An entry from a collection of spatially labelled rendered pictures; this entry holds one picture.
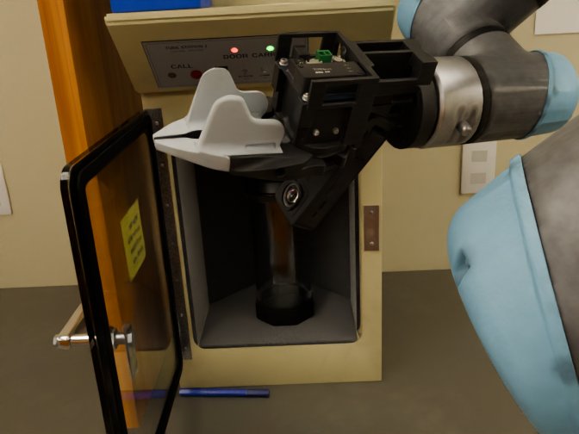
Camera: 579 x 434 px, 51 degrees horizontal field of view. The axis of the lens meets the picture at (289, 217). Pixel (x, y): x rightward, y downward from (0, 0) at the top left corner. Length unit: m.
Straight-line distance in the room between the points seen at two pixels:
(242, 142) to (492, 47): 0.24
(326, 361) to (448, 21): 0.57
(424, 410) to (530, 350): 0.72
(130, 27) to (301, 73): 0.33
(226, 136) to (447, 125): 0.18
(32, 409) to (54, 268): 0.49
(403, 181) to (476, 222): 1.06
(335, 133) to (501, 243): 0.23
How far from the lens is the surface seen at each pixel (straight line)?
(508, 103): 0.53
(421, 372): 1.03
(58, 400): 1.06
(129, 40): 0.74
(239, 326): 1.01
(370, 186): 0.86
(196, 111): 0.46
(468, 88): 0.51
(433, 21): 0.61
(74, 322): 0.69
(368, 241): 0.88
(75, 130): 0.79
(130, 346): 0.65
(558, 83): 0.57
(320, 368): 0.98
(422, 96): 0.49
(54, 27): 0.77
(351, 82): 0.43
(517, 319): 0.24
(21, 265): 1.50
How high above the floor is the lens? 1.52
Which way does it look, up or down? 20 degrees down
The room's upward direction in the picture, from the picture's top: 3 degrees counter-clockwise
